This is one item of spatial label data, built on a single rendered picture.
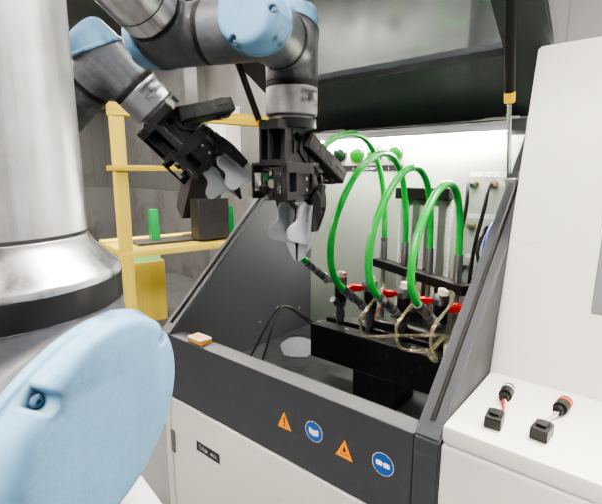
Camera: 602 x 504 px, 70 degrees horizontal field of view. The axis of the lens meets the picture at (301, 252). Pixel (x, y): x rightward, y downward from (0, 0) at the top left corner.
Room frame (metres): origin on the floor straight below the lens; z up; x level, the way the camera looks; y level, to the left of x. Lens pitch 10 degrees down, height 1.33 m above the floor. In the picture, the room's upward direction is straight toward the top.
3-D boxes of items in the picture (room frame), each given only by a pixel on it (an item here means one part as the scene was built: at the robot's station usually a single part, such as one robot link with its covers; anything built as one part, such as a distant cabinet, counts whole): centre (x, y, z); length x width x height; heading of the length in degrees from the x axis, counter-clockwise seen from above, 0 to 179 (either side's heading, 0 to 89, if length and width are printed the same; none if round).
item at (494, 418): (0.59, -0.30, 0.99); 0.12 x 0.02 x 0.02; 145
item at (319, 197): (0.66, -0.01, 1.28); 0.05 x 0.02 x 0.09; 50
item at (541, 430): (0.55, -0.35, 0.99); 0.12 x 0.02 x 0.02; 134
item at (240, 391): (0.79, 0.06, 0.87); 0.62 x 0.04 x 0.16; 50
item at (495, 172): (1.02, -0.45, 1.20); 0.13 x 0.03 x 0.31; 50
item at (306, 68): (0.66, 0.01, 1.50); 0.09 x 0.08 x 0.11; 162
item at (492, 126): (1.18, -0.26, 1.43); 0.54 x 0.03 x 0.02; 50
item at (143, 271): (3.76, 1.05, 0.89); 1.37 x 1.22 x 1.79; 130
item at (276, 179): (0.65, 0.02, 1.34); 0.09 x 0.08 x 0.12; 140
